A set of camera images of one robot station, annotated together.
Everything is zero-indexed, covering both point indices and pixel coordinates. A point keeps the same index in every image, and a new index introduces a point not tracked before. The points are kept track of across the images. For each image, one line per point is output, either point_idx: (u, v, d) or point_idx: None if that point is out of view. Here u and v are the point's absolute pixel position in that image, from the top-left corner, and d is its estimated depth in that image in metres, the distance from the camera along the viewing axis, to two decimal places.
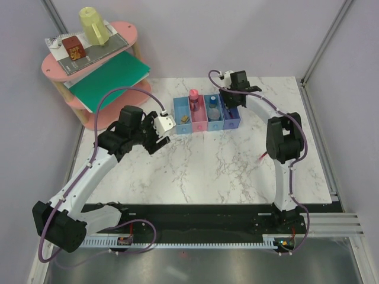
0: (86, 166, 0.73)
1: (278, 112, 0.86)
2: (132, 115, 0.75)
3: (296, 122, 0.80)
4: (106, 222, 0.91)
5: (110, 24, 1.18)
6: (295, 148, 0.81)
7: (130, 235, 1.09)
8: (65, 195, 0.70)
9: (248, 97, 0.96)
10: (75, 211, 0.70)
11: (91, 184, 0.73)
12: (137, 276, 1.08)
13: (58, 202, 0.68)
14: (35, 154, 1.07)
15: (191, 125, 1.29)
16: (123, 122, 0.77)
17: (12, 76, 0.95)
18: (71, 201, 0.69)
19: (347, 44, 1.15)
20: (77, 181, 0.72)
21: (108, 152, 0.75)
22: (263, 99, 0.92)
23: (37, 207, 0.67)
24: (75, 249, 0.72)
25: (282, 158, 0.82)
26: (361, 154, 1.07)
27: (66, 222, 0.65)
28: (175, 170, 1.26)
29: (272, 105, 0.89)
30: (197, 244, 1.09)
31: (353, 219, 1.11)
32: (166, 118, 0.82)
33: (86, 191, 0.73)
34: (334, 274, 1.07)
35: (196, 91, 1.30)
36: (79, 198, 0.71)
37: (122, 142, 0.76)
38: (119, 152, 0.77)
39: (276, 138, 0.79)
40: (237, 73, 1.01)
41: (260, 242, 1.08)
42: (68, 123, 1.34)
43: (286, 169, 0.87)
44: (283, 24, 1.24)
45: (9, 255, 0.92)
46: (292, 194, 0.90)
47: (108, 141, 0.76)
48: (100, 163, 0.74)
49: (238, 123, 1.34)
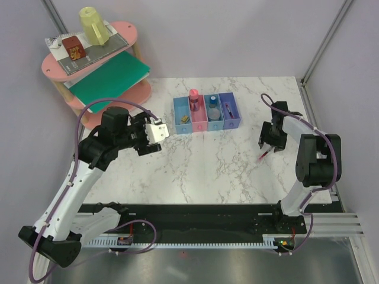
0: (67, 185, 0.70)
1: (315, 131, 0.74)
2: (115, 119, 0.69)
3: (333, 147, 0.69)
4: (106, 225, 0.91)
5: (110, 24, 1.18)
6: (328, 174, 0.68)
7: (130, 235, 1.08)
8: (48, 219, 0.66)
9: (287, 118, 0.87)
10: (62, 233, 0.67)
11: (75, 203, 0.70)
12: (137, 275, 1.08)
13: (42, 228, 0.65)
14: (35, 154, 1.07)
15: (191, 125, 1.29)
16: (106, 128, 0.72)
17: (12, 76, 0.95)
18: (55, 225, 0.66)
19: (347, 44, 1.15)
20: (59, 202, 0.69)
21: (88, 167, 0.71)
22: (301, 120, 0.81)
23: (23, 232, 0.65)
24: (70, 264, 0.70)
25: (308, 182, 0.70)
26: (362, 154, 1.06)
27: (53, 247, 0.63)
28: (175, 170, 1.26)
29: (309, 125, 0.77)
30: (197, 244, 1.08)
31: (353, 219, 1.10)
32: (159, 128, 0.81)
33: (71, 211, 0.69)
34: (334, 274, 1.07)
35: (196, 91, 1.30)
36: (64, 220, 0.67)
37: (105, 151, 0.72)
38: (102, 162, 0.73)
39: (308, 157, 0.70)
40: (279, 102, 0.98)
41: (260, 242, 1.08)
42: (68, 123, 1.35)
43: (307, 191, 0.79)
44: (283, 24, 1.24)
45: (9, 255, 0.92)
46: (301, 209, 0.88)
47: (91, 150, 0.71)
48: (81, 180, 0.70)
49: (238, 123, 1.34)
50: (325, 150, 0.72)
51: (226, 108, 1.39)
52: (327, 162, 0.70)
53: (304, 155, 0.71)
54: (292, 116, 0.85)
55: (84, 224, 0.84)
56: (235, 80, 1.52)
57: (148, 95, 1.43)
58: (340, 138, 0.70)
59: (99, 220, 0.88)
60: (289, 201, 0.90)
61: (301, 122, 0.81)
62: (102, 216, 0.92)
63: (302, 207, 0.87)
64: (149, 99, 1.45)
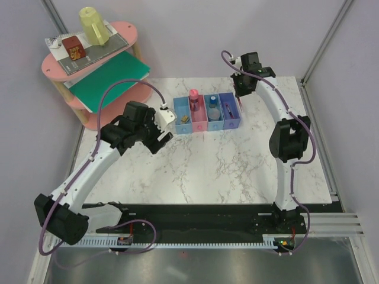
0: (88, 160, 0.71)
1: (290, 113, 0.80)
2: (137, 109, 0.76)
3: (306, 125, 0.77)
4: (106, 220, 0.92)
5: (110, 24, 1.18)
6: (296, 148, 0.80)
7: (130, 235, 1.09)
8: (66, 189, 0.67)
9: (260, 82, 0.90)
10: (77, 205, 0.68)
11: (93, 178, 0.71)
12: (137, 275, 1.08)
13: (60, 196, 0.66)
14: (35, 154, 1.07)
15: (191, 125, 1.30)
16: (128, 116, 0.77)
17: (12, 76, 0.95)
18: (73, 195, 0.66)
19: (347, 44, 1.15)
20: (78, 175, 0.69)
21: (109, 147, 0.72)
22: (276, 90, 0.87)
23: (39, 200, 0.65)
24: (75, 243, 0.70)
25: (284, 157, 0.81)
26: (363, 154, 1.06)
27: (68, 216, 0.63)
28: (175, 170, 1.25)
29: (285, 104, 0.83)
30: (198, 244, 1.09)
31: (353, 219, 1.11)
32: (167, 111, 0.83)
33: (88, 186, 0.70)
34: (334, 274, 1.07)
35: (196, 91, 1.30)
36: (80, 193, 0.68)
37: (125, 136, 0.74)
38: (121, 145, 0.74)
39: (281, 139, 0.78)
40: (249, 54, 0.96)
41: (260, 242, 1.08)
42: (69, 123, 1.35)
43: (288, 168, 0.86)
44: (283, 23, 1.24)
45: (9, 255, 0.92)
46: (292, 193, 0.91)
47: (111, 134, 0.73)
48: (102, 157, 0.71)
49: (238, 123, 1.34)
50: (296, 128, 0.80)
51: (226, 108, 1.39)
52: (295, 137, 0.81)
53: (277, 136, 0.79)
54: (267, 83, 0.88)
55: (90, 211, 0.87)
56: None
57: (148, 95, 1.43)
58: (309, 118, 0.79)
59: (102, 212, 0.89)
60: (279, 191, 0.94)
61: (276, 92, 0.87)
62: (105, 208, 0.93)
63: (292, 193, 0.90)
64: (149, 99, 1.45)
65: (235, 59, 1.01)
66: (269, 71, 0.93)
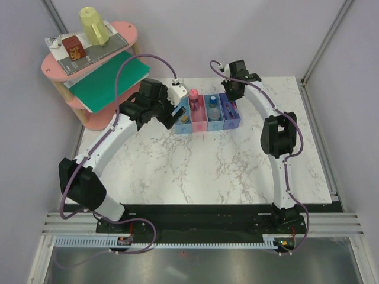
0: (109, 129, 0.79)
1: (276, 110, 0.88)
2: (152, 85, 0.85)
3: (293, 119, 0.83)
4: (111, 211, 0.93)
5: (110, 24, 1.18)
6: (285, 143, 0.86)
7: (130, 235, 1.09)
8: (90, 153, 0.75)
9: (248, 86, 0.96)
10: (98, 169, 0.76)
11: (113, 147, 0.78)
12: (137, 275, 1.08)
13: (84, 159, 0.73)
14: (35, 154, 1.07)
15: (191, 125, 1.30)
16: (143, 93, 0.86)
17: (12, 76, 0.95)
18: (96, 158, 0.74)
19: (348, 44, 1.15)
20: (100, 142, 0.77)
21: (129, 119, 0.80)
22: (262, 91, 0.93)
23: (64, 163, 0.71)
24: (93, 209, 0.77)
25: (276, 153, 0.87)
26: (363, 154, 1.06)
27: (90, 178, 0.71)
28: (175, 170, 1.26)
29: (271, 103, 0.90)
30: (198, 244, 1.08)
31: (353, 219, 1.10)
32: (178, 86, 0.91)
33: (108, 153, 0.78)
34: (334, 274, 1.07)
35: (196, 91, 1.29)
36: (102, 158, 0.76)
37: (142, 112, 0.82)
38: (139, 120, 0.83)
39: (271, 136, 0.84)
40: (236, 61, 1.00)
41: (260, 242, 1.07)
42: (69, 123, 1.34)
43: (282, 164, 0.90)
44: (283, 23, 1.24)
45: (9, 255, 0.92)
46: (289, 190, 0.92)
47: (129, 109, 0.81)
48: (122, 127, 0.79)
49: (238, 123, 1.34)
50: (285, 125, 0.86)
51: (226, 107, 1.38)
52: (284, 134, 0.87)
53: (267, 134, 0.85)
54: (253, 86, 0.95)
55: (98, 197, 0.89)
56: None
57: None
58: (294, 113, 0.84)
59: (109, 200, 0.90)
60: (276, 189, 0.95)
61: (262, 93, 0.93)
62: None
63: (288, 189, 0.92)
64: None
65: (224, 67, 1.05)
66: (255, 76, 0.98)
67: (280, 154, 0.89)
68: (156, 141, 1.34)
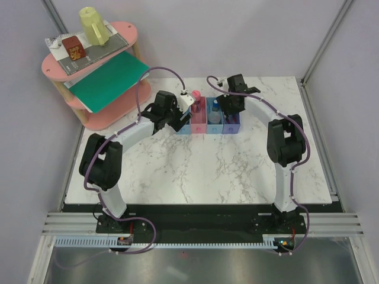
0: (134, 121, 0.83)
1: (279, 115, 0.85)
2: (167, 97, 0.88)
3: (298, 123, 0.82)
4: (117, 203, 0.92)
5: (110, 24, 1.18)
6: (295, 151, 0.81)
7: (130, 235, 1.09)
8: (118, 132, 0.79)
9: (247, 99, 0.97)
10: None
11: (135, 136, 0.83)
12: (137, 276, 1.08)
13: (112, 136, 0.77)
14: (36, 154, 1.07)
15: (190, 126, 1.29)
16: (158, 104, 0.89)
17: (12, 76, 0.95)
18: (122, 139, 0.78)
19: (348, 44, 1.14)
20: (127, 128, 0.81)
21: (150, 119, 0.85)
22: (263, 100, 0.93)
23: (95, 135, 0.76)
24: (109, 186, 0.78)
25: (283, 161, 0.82)
26: (363, 154, 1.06)
27: (116, 151, 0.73)
28: (175, 170, 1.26)
29: (273, 108, 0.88)
30: (198, 244, 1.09)
31: (353, 219, 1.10)
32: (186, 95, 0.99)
33: (130, 141, 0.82)
34: (334, 274, 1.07)
35: (199, 93, 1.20)
36: (127, 140, 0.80)
37: (159, 120, 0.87)
38: (155, 128, 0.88)
39: (278, 141, 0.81)
40: (234, 77, 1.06)
41: (260, 242, 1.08)
42: (69, 123, 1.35)
43: (288, 171, 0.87)
44: (283, 23, 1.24)
45: (9, 255, 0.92)
46: (292, 196, 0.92)
47: (148, 116, 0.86)
48: (145, 123, 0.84)
49: (237, 129, 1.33)
50: (291, 129, 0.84)
51: None
52: (292, 140, 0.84)
53: (273, 139, 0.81)
54: (253, 97, 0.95)
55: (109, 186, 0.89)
56: None
57: (149, 95, 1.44)
58: (299, 116, 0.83)
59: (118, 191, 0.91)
60: (279, 194, 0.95)
61: (263, 103, 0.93)
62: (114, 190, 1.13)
63: (292, 194, 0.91)
64: (149, 99, 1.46)
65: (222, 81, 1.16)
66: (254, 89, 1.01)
67: (288, 163, 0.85)
68: (156, 141, 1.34)
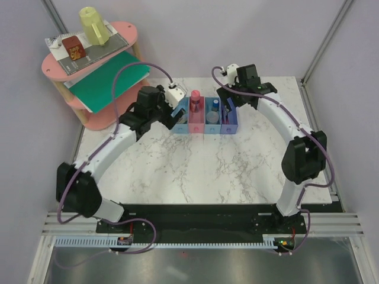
0: (109, 137, 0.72)
1: (302, 130, 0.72)
2: (149, 96, 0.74)
3: (321, 143, 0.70)
4: (111, 212, 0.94)
5: (111, 24, 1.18)
6: (312, 171, 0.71)
7: (130, 235, 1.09)
8: (89, 157, 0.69)
9: (262, 100, 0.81)
10: (96, 175, 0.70)
11: (112, 154, 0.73)
12: (137, 275, 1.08)
13: (83, 164, 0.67)
14: (36, 154, 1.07)
15: (187, 125, 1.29)
16: (141, 103, 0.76)
17: (12, 76, 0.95)
18: (95, 164, 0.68)
19: (348, 44, 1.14)
20: (100, 148, 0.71)
21: (129, 128, 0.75)
22: (281, 106, 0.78)
23: (62, 167, 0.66)
24: (88, 214, 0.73)
25: (299, 180, 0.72)
26: (363, 154, 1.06)
27: (88, 183, 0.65)
28: (175, 170, 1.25)
29: (294, 119, 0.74)
30: (198, 244, 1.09)
31: (353, 219, 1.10)
32: (176, 89, 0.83)
33: (107, 160, 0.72)
34: (334, 274, 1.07)
35: (198, 93, 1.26)
36: (102, 163, 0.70)
37: (142, 123, 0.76)
38: (138, 132, 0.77)
39: (296, 162, 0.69)
40: (246, 67, 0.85)
41: (260, 242, 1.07)
42: (69, 123, 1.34)
43: (299, 188, 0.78)
44: (283, 23, 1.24)
45: (9, 255, 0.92)
46: (298, 206, 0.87)
47: (128, 121, 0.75)
48: (122, 137, 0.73)
49: (235, 129, 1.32)
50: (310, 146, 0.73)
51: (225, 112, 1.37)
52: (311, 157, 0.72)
53: (292, 157, 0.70)
54: (269, 99, 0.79)
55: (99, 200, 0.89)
56: None
57: None
58: (324, 134, 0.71)
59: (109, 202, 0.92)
60: (285, 200, 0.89)
61: (280, 109, 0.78)
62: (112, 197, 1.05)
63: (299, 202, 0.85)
64: None
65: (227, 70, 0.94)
66: (269, 87, 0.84)
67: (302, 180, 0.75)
68: (156, 141, 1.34)
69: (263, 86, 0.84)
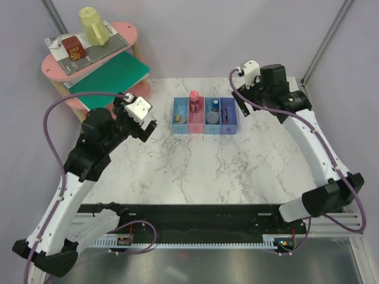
0: (57, 200, 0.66)
1: (337, 171, 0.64)
2: (95, 129, 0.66)
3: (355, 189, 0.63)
4: (102, 232, 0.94)
5: (110, 24, 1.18)
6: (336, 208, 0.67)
7: (130, 235, 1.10)
8: (40, 234, 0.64)
9: (294, 120, 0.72)
10: (57, 245, 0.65)
11: (67, 216, 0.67)
12: (137, 276, 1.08)
13: (35, 244, 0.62)
14: (35, 155, 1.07)
15: (187, 125, 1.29)
16: (89, 137, 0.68)
17: (12, 76, 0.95)
18: (47, 241, 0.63)
19: (348, 44, 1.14)
20: (51, 216, 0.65)
21: (78, 179, 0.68)
22: (316, 134, 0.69)
23: (16, 248, 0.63)
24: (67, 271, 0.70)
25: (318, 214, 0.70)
26: (363, 154, 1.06)
27: (46, 262, 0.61)
28: (175, 170, 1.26)
29: (331, 156, 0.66)
30: (198, 244, 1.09)
31: (353, 219, 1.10)
32: (137, 103, 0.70)
33: (64, 225, 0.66)
34: (335, 275, 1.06)
35: (196, 93, 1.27)
36: (57, 234, 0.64)
37: (96, 161, 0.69)
38: (93, 172, 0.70)
39: (323, 204, 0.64)
40: (275, 71, 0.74)
41: (260, 242, 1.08)
42: (69, 123, 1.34)
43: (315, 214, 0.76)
44: (282, 24, 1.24)
45: (8, 255, 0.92)
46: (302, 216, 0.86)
47: (79, 161, 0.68)
48: (71, 194, 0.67)
49: (235, 129, 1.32)
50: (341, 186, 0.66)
51: (224, 112, 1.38)
52: None
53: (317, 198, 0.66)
54: (304, 122, 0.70)
55: (82, 231, 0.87)
56: (235, 81, 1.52)
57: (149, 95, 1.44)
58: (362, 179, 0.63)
59: (95, 227, 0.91)
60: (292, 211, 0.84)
61: (315, 136, 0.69)
62: (100, 220, 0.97)
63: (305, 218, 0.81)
64: (149, 99, 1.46)
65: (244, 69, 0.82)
66: (301, 99, 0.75)
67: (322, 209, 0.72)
68: (156, 141, 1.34)
69: (295, 97, 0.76)
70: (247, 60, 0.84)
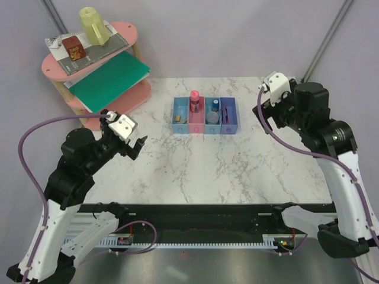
0: (41, 229, 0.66)
1: (370, 230, 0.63)
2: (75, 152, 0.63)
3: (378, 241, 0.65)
4: (100, 237, 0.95)
5: (110, 24, 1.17)
6: None
7: (130, 235, 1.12)
8: (30, 262, 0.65)
9: (336, 166, 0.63)
10: (49, 268, 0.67)
11: (55, 241, 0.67)
12: (137, 275, 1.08)
13: (25, 273, 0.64)
14: (35, 154, 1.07)
15: (187, 125, 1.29)
16: (70, 160, 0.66)
17: (12, 76, 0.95)
18: (38, 267, 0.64)
19: (348, 44, 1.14)
20: (38, 244, 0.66)
21: (60, 206, 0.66)
22: (357, 186, 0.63)
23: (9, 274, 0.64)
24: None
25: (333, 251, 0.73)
26: (363, 154, 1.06)
27: None
28: (175, 170, 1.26)
29: (368, 214, 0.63)
30: (198, 244, 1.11)
31: None
32: (119, 123, 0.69)
33: (52, 250, 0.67)
34: (335, 275, 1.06)
35: (197, 93, 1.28)
36: (47, 260, 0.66)
37: (77, 185, 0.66)
38: (74, 196, 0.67)
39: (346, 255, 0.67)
40: (318, 96, 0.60)
41: (260, 242, 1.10)
42: (68, 123, 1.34)
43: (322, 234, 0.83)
44: (282, 24, 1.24)
45: (9, 255, 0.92)
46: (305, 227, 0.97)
47: (60, 187, 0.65)
48: (54, 223, 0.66)
49: (235, 129, 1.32)
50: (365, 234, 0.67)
51: (224, 112, 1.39)
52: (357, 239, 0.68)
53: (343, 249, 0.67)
54: (350, 174, 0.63)
55: (79, 242, 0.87)
56: (235, 80, 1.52)
57: (149, 94, 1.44)
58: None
59: (94, 235, 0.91)
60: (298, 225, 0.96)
61: (356, 189, 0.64)
62: (99, 226, 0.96)
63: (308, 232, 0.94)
64: (149, 99, 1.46)
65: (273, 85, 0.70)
66: (348, 137, 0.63)
67: None
68: (156, 141, 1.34)
69: (339, 132, 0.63)
70: (273, 73, 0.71)
